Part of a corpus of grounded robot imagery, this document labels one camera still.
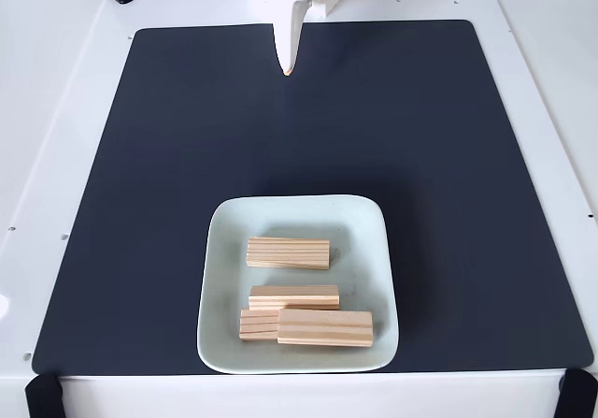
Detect black corner bracket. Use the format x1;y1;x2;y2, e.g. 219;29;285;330
555;368;598;418
23;371;65;418

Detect grooved wooden block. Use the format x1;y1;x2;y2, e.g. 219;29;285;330
246;236;332;270
248;284;341;311
238;309;281;342
276;309;375;348

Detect pale green square plate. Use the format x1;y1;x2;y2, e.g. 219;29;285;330
195;195;401;375

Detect black table mat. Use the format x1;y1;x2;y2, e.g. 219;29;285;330
31;19;594;376

